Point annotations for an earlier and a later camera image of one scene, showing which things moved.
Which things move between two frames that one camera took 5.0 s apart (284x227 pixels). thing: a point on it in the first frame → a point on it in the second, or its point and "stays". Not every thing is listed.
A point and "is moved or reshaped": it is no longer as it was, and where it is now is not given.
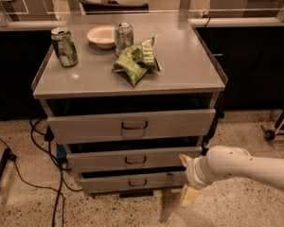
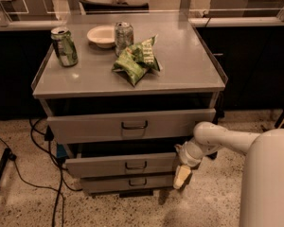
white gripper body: [193, 173] → [188, 155]
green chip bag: [136, 60] stays
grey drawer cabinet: [129, 96] stays
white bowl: [102, 36] stays
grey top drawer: [132, 127] stays
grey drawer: [127, 157] is moved or reshaped
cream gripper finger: [185, 159] → [179, 148]
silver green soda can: [123, 36] stays
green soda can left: [65, 46] stays
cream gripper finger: [188, 195] → [182, 173]
